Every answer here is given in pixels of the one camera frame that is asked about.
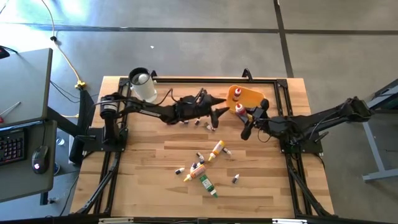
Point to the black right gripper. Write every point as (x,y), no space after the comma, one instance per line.
(262,121)

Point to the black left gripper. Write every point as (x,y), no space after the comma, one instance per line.
(192,109)

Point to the red-capped white bottle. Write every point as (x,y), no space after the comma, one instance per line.
(240,110)

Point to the yellow food coloring bottle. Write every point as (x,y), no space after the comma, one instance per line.
(217,148)

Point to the small blue food coloring bottle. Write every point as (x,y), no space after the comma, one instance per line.
(235,178)

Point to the yellow-tipped orange food coloring bottle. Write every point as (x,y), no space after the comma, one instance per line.
(197,171)

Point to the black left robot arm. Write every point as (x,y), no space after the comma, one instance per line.
(149,110)

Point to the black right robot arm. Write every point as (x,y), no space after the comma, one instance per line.
(326,119)

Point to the orange plastic basket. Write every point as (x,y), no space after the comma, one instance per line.
(252,98)

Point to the black short lever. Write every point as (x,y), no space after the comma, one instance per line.
(321,136)

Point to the white cylindrical container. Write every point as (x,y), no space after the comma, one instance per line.
(146,91)

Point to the white ball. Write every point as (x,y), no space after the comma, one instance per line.
(142,78)

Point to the silver aluminium bar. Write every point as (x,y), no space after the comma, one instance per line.
(116,220)
(289,221)

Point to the grey metal side table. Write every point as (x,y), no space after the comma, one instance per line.
(373,146)

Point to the black desk leg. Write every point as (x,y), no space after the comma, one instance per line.
(85,105)

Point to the black computer mouse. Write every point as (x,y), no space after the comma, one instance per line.
(40,158)

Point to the grey desk top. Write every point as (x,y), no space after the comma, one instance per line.
(25,84)

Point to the grey keyboard tray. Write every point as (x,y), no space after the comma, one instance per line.
(28,186)

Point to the black keyboard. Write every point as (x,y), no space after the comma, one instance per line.
(12,146)

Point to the black red desk object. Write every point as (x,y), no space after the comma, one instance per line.
(3,53)

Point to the black aluminium table frame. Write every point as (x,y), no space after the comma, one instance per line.
(217,80)

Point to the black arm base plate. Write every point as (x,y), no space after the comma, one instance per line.
(311,147)
(121,140)

